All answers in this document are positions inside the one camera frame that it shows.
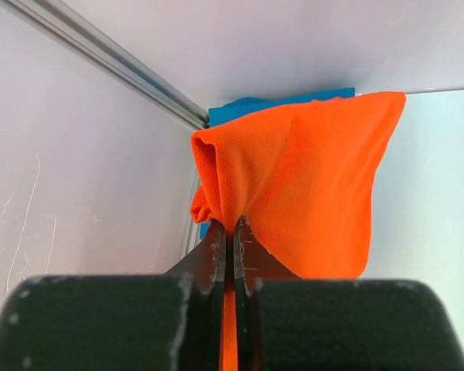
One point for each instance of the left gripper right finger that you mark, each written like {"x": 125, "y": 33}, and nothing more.
{"x": 286, "y": 323}

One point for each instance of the aluminium corner post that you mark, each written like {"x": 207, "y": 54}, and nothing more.
{"x": 71, "y": 28}

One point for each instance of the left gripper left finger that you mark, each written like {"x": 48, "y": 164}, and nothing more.
{"x": 170, "y": 321}

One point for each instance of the folded blue t shirt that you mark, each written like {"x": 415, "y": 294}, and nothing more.
{"x": 255, "y": 106}

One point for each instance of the orange t shirt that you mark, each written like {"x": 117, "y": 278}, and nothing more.
{"x": 303, "y": 175}

